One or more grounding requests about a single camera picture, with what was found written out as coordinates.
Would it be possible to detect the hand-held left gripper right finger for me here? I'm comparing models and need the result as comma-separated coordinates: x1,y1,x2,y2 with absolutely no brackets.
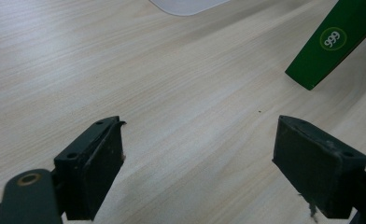
272,115,366,220

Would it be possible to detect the green box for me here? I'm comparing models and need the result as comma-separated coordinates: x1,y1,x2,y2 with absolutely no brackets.
284,0,366,91

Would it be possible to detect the white tray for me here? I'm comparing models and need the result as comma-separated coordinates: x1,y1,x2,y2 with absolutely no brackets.
148,0,232,17

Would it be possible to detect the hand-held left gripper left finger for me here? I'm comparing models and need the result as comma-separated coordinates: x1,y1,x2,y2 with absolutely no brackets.
53,115,127,222

